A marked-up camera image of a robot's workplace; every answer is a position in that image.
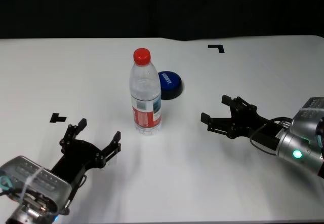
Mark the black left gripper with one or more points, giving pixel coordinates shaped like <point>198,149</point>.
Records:
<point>78,158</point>

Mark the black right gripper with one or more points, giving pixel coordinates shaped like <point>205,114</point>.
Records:
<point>245,122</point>

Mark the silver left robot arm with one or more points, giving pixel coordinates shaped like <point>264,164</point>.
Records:
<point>22,216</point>

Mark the clear water bottle red cap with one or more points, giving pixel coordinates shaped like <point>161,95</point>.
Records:
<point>145,94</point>

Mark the blue black round lid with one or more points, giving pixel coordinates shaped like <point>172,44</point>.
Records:
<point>170,82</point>

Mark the black curtain backdrop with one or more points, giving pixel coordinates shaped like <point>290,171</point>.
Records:
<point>101,6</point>

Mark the translucent left wrist camera housing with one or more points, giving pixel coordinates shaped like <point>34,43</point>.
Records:
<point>43,178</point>

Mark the translucent wrist camera housing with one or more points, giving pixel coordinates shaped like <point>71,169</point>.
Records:
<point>308,115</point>
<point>43,178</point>

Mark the translucent right wrist camera housing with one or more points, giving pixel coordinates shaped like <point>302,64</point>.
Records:
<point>308,115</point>

